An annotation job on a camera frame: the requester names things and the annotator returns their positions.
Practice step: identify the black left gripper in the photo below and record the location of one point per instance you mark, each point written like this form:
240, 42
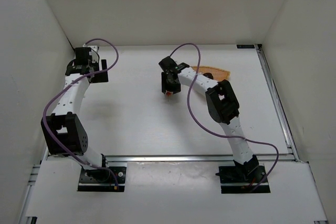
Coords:
102, 71

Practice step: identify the dark fake fruit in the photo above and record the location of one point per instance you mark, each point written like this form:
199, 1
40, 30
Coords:
208, 75

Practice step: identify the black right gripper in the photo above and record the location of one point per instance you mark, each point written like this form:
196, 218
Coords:
170, 86

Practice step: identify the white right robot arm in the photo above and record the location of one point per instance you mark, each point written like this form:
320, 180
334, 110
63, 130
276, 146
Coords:
222, 106

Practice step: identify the orange woven fruit basket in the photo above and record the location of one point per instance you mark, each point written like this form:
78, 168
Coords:
218, 74

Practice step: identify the aluminium table edge rail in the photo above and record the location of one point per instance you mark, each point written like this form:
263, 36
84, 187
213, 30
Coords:
277, 103

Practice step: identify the red fake cherry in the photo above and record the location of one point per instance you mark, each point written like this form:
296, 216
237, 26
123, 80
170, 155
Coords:
168, 95

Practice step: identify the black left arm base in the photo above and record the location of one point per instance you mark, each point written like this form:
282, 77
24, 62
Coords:
102, 181

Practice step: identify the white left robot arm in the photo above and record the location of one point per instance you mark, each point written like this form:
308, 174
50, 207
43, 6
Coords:
64, 120

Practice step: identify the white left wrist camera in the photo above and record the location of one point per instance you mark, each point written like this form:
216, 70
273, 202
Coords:
94, 48

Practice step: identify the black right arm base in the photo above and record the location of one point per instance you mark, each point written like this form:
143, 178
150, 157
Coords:
232, 182

